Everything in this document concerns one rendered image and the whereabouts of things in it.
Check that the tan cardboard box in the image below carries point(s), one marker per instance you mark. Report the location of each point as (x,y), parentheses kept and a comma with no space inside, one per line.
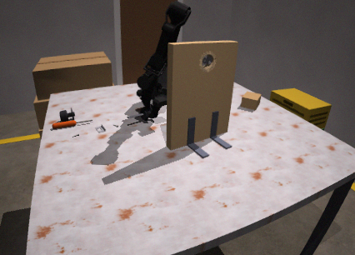
(250,100)

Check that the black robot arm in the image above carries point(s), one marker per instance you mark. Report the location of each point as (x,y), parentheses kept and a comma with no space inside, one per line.
(178,14)

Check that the orange-handled screwdriver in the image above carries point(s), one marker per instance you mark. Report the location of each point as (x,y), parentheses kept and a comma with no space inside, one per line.
(65,124)

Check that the brown wooden door panel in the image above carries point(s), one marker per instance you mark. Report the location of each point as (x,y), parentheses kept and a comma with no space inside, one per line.
(194,90)

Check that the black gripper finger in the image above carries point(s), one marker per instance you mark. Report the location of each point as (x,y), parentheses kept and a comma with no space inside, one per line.
(146,102)
(155,110)

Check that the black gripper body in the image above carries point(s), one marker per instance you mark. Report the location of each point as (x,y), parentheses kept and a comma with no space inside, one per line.
(152,92)

